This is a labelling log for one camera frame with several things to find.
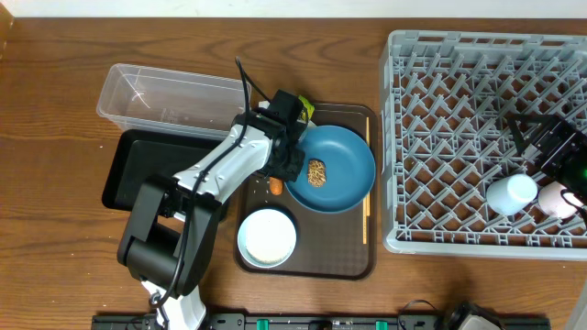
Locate light blue cup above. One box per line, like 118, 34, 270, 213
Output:
485, 174, 537, 215

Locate pink cup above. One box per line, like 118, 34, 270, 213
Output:
537, 181, 583, 219

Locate dark blue plate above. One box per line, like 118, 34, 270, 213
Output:
285, 126, 376, 214

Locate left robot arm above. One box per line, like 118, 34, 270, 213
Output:
116, 114, 307, 329

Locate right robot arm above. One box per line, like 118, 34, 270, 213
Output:
507, 115, 586, 223

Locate grey dishwasher rack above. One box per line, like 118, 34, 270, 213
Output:
380, 30, 586, 261

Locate orange carrot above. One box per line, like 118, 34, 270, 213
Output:
269, 177, 283, 195

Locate brown food piece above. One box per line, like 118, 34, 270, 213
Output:
307, 159, 327, 188

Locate crumpled snack wrapper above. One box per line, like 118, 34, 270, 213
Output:
259, 94, 316, 129

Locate light blue rice bowl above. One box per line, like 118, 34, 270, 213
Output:
237, 208, 297, 269

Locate wooden chopsticks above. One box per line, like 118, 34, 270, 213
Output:
362, 117, 371, 245

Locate brown serving tray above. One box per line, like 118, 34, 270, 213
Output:
235, 104, 377, 281

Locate black plastic tray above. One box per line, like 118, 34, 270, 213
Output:
102, 129, 219, 211

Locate clear plastic bin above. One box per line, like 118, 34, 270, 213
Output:
96, 63, 244, 140

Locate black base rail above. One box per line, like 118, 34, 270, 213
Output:
90, 313, 551, 330

